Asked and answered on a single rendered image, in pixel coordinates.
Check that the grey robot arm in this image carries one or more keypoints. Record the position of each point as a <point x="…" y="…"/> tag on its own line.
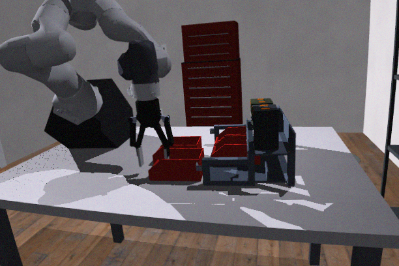
<point x="43" y="55"/>

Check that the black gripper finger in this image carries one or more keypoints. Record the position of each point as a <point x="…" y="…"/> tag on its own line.
<point x="166" y="142"/>
<point x="137" y="144"/>

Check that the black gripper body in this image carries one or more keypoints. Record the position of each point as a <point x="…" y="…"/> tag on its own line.
<point x="148" y="109"/>

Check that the red bin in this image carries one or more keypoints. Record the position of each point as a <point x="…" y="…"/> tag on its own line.
<point x="181" y="142"/>
<point x="231" y="131"/>
<point x="180" y="167"/>
<point x="233" y="146"/>

